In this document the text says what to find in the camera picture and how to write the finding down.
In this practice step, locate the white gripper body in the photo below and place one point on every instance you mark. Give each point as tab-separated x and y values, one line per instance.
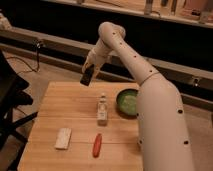
94	60

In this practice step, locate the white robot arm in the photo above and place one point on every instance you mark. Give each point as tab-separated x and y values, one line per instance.
163	133

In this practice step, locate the black eraser block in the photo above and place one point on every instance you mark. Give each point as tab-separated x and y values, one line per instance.
87	76

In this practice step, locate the green ceramic bowl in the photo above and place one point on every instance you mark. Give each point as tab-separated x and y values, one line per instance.
126	102

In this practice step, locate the orange carrot toy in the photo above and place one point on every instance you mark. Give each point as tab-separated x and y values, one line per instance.
97	145

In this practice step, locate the black office chair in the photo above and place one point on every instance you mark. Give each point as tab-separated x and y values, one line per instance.
12	95

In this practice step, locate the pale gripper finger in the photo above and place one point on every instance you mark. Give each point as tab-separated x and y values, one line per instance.
95	73
85	67

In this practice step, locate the white rectangular sponge block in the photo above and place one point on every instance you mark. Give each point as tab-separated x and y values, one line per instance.
63	138

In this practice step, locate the small white bottle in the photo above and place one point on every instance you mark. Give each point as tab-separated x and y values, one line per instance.
102	113

